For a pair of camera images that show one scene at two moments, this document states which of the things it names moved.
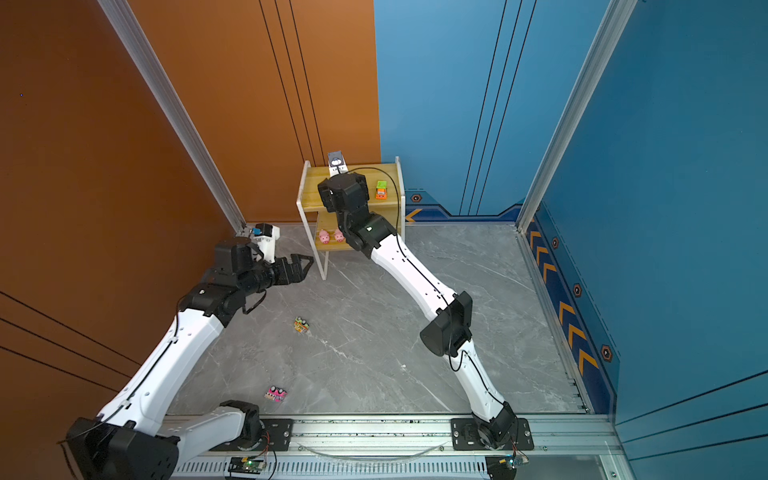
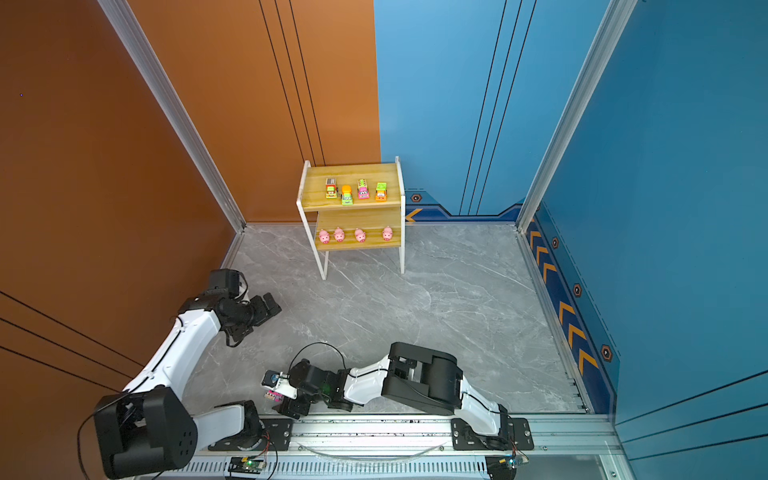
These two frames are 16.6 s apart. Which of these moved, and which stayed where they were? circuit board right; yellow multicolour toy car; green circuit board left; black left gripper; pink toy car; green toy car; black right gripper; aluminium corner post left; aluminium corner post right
Moved: black right gripper; black left gripper; yellow multicolour toy car
Stayed: circuit board right; pink toy car; aluminium corner post left; aluminium corner post right; green toy car; green circuit board left
